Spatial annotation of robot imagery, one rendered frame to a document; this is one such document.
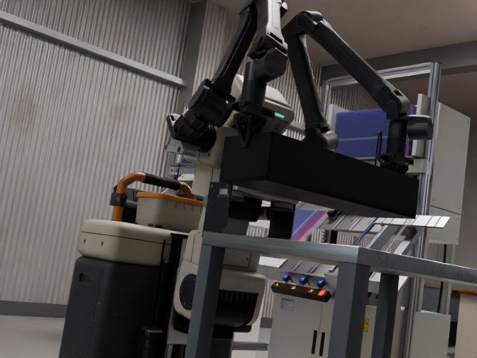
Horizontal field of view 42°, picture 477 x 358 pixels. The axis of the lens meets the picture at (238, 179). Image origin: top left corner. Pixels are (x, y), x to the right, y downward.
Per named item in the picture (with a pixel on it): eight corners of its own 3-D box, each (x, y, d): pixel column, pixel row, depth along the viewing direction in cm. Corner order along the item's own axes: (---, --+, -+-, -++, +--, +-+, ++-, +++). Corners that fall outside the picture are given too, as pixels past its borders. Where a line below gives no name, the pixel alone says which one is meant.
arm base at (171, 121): (199, 126, 186) (165, 116, 178) (214, 108, 182) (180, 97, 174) (205, 148, 181) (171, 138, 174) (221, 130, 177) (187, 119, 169)
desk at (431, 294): (498, 351, 881) (503, 295, 891) (444, 351, 783) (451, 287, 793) (447, 341, 939) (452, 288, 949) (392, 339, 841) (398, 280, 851)
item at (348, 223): (384, 240, 301) (380, 231, 299) (286, 231, 351) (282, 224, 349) (417, 202, 319) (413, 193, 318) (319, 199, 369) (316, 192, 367)
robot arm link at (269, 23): (276, 15, 187) (248, -7, 184) (288, 0, 185) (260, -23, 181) (279, 76, 152) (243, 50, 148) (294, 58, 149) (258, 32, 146)
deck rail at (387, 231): (345, 292, 278) (340, 280, 276) (341, 291, 280) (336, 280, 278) (420, 202, 318) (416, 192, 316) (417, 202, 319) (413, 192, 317)
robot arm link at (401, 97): (308, 24, 200) (292, 23, 191) (319, 10, 197) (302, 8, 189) (402, 117, 188) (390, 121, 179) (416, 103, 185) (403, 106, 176)
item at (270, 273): (341, 291, 280) (336, 278, 277) (243, 274, 330) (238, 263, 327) (343, 289, 281) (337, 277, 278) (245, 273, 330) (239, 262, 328)
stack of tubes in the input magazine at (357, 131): (408, 155, 317) (414, 104, 320) (330, 158, 355) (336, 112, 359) (421, 160, 325) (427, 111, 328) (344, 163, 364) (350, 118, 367)
